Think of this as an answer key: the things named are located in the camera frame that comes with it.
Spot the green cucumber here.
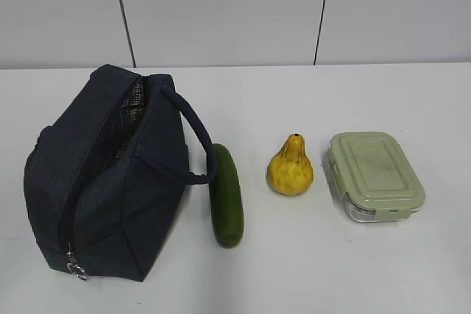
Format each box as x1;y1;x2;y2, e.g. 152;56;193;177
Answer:
209;143;244;249

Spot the yellow pear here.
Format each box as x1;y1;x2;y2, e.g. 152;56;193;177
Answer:
266;133;314;196

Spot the glass container green lid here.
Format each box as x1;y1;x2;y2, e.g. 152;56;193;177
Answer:
326;132;425;223

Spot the navy blue lunch bag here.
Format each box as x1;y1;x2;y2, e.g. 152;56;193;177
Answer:
24;64;218;282

